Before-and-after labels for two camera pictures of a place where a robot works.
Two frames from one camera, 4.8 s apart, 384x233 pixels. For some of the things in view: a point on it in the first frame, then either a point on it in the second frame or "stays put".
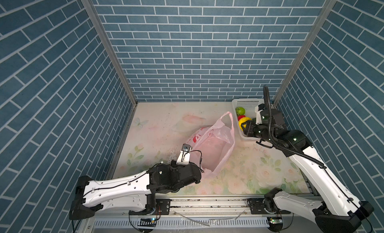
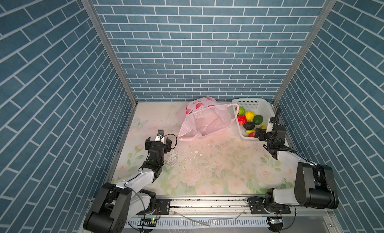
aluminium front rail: [188, 205] stays put
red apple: [240, 116] stays put
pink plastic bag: [212, 144] -> [204, 117]
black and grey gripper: [184, 157] -> [160, 137]
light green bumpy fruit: [240, 111] stays put
